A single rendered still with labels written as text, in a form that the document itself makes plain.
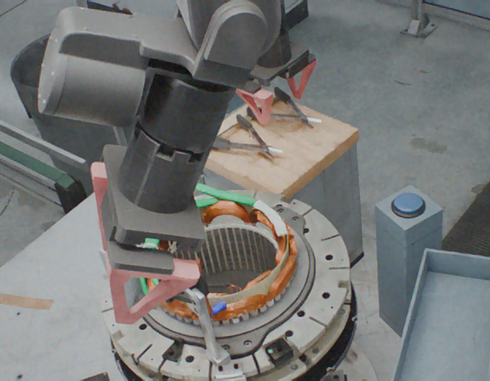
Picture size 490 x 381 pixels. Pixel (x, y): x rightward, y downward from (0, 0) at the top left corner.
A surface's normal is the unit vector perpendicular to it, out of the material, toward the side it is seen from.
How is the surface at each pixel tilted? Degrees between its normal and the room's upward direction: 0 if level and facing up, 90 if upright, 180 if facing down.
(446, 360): 0
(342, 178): 90
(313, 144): 0
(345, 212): 90
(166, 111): 71
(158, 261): 29
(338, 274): 0
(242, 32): 90
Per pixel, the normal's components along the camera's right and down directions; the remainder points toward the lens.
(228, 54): 0.24, 0.61
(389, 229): -0.85, 0.43
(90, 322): -0.14, -0.75
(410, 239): 0.51, 0.51
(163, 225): 0.35, -0.78
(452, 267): -0.33, 0.65
